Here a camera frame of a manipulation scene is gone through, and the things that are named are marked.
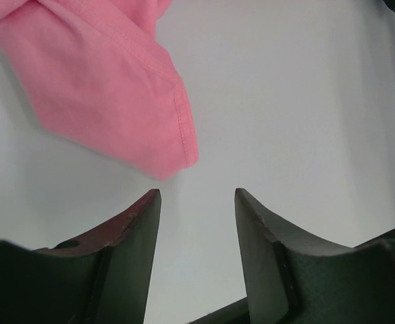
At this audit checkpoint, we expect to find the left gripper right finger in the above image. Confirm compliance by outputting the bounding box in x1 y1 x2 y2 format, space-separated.
235 188 395 323

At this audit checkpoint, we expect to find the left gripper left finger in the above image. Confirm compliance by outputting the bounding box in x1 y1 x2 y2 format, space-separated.
0 189 161 323

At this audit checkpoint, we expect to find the pink t shirt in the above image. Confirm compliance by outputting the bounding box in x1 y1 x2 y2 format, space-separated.
0 1 199 180

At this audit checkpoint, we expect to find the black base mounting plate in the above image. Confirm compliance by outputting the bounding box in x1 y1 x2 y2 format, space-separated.
189 298 251 324

